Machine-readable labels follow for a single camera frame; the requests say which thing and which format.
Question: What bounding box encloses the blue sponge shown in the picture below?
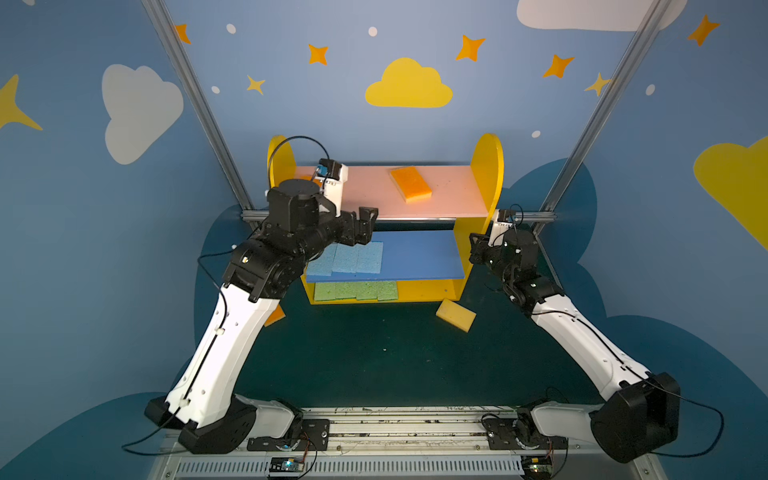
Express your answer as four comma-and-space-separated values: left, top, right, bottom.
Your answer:
306, 243, 337, 277
355, 241, 384, 275
332, 244, 359, 274

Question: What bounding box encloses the green sponge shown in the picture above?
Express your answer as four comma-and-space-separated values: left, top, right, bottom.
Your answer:
376, 281, 399, 302
334, 282, 358, 300
355, 281, 380, 301
314, 282, 337, 302

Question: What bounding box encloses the orange sponge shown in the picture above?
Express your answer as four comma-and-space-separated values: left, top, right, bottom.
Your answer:
264, 305, 285, 327
436, 299, 476, 333
389, 166, 433, 204

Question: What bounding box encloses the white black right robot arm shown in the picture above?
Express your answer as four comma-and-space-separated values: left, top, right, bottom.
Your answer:
469, 223, 680, 463

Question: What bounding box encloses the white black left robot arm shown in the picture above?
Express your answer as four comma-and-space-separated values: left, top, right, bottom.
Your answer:
145, 179, 378, 454

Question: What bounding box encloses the yellow wooden shelf unit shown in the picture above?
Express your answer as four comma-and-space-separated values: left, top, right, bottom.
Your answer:
301, 134, 504, 305

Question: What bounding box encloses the left green circuit board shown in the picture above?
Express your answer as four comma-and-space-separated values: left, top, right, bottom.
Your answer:
268, 457, 306, 477

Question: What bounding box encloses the green circuit board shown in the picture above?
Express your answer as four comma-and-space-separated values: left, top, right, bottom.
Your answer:
521, 456, 554, 480
268, 457, 306, 477

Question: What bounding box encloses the right green circuit board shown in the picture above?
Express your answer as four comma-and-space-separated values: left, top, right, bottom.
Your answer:
521, 456, 554, 480

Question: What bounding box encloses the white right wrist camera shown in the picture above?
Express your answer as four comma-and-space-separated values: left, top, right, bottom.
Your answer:
488, 209, 518, 247

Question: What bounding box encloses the aluminium frame crossbar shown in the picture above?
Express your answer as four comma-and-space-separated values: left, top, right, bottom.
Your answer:
241, 210, 556, 224

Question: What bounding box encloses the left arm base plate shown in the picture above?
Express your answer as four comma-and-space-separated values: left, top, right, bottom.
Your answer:
246, 419, 330, 452

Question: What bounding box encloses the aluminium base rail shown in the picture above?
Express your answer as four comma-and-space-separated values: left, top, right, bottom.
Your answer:
148, 406, 666, 479

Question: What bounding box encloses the aluminium frame post left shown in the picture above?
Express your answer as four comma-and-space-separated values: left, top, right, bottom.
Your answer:
141, 0, 264, 229

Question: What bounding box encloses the aluminium frame post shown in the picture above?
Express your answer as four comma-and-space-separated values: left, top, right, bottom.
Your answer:
141, 0, 264, 229
533, 0, 673, 236

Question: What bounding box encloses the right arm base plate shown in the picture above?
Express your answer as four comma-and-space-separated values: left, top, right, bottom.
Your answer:
480, 414, 568, 450

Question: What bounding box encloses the aluminium frame post right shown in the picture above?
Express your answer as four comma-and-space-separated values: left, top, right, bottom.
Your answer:
533, 0, 673, 236

